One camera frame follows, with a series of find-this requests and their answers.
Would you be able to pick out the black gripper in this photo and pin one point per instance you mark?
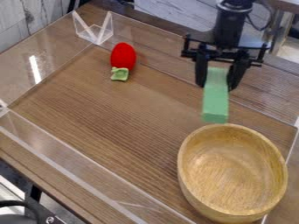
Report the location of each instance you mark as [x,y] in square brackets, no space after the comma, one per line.
[203,50]

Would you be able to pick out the green stick block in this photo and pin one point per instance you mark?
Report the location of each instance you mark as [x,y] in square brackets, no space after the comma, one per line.
[215,104]

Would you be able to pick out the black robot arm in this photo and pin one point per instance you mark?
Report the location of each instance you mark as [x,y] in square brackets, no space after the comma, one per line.
[223,46]

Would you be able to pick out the brown wooden bowl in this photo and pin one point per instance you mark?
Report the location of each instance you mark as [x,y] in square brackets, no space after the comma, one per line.
[231,172]

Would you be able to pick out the red plush strawberry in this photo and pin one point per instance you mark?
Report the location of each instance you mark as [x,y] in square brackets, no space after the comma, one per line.
[123,61]

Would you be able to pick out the clear acrylic tray wall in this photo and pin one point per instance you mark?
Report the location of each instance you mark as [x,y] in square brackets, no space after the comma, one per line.
[97,141]

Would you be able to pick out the clear acrylic corner bracket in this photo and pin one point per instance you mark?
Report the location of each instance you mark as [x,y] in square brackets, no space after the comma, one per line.
[94,33]

